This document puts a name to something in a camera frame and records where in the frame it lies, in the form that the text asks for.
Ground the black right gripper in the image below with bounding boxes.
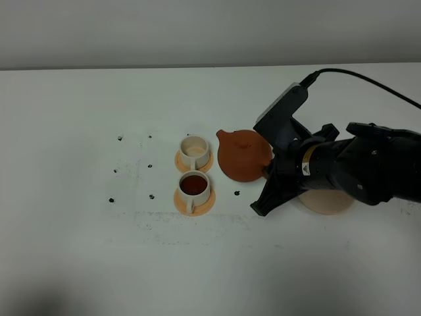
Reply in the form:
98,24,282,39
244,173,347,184
251,124,339,217

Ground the brown clay teapot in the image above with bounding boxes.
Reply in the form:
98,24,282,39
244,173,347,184
216,130,272,182

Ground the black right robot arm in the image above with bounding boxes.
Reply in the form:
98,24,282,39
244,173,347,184
251,122,420,217

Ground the beige round teapot coaster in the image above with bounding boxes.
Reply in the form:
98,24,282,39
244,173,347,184
298,190,355,215

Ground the far white teacup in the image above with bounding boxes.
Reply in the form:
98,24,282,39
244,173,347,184
179,135,210,170

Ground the white teacup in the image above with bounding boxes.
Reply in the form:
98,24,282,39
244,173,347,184
176,170,211,215
179,135,210,170

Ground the near white teacup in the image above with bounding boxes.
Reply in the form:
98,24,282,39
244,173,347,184
176,170,211,215

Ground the near orange coaster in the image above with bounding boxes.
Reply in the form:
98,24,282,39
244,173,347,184
174,188,216,217

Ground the orange coaster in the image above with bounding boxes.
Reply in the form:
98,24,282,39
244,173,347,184
174,188,216,217
174,148,214,174

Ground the far orange coaster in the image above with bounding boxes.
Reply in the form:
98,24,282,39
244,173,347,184
174,148,214,174

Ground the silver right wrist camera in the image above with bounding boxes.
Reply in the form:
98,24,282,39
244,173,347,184
253,83,312,151

